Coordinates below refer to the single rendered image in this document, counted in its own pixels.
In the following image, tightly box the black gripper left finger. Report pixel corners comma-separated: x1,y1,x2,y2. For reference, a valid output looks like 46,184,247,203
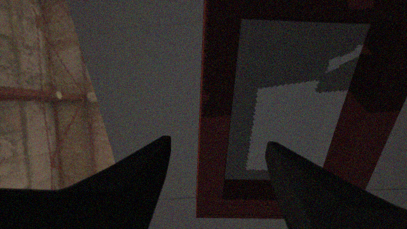
0,135,171,229

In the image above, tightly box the grey flat board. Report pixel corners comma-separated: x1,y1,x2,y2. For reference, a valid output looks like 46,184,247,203
66,0,407,229

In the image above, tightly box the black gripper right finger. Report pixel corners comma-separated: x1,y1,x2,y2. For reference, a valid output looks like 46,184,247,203
265,141,407,229

